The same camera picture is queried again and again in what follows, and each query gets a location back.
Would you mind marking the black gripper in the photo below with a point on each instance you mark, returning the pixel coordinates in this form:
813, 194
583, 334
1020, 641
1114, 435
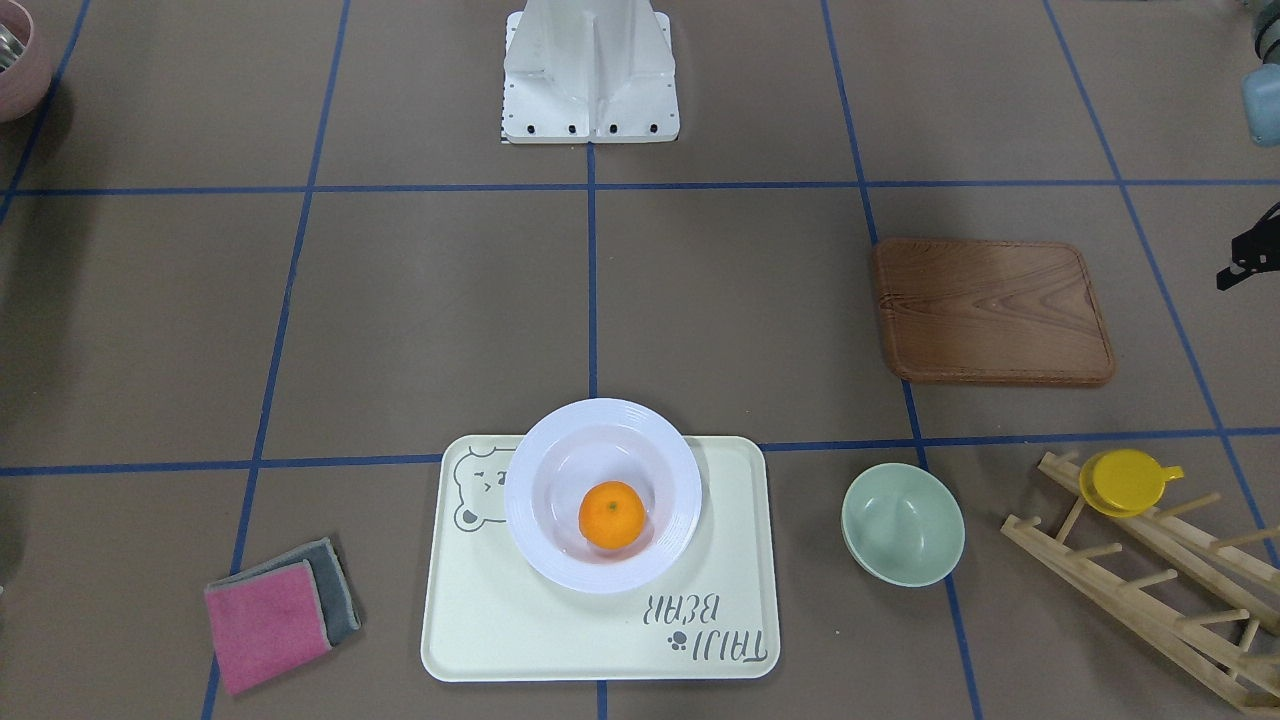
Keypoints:
1247, 262

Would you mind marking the orange fruit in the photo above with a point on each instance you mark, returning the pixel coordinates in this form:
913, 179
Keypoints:
611, 515

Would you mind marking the white round plate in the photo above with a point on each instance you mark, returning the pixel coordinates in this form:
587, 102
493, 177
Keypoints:
575, 449

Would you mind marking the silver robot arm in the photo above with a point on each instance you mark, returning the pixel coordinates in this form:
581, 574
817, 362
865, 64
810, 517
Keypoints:
1260, 89

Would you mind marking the cream bear print tray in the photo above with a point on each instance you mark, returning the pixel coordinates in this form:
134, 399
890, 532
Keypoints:
490, 617

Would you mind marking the brown wooden cutting board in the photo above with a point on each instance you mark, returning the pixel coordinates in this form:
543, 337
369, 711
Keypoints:
996, 313

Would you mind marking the yellow cup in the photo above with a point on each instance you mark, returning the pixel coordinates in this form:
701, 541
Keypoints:
1125, 482

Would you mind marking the wooden dish drying rack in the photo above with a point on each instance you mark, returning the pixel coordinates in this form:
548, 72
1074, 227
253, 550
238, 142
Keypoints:
1212, 610

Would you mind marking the green ceramic bowl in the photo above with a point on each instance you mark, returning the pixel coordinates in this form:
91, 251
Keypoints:
902, 525

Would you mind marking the grey cleaning cloth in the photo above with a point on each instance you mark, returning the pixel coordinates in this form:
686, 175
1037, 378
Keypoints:
335, 600

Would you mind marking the pink cleaning cloth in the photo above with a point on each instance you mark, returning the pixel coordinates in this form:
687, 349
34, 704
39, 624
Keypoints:
267, 625

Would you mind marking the pink bowl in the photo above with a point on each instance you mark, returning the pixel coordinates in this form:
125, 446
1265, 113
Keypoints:
27, 64

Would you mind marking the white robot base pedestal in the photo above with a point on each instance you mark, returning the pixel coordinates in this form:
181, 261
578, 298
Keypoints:
589, 72

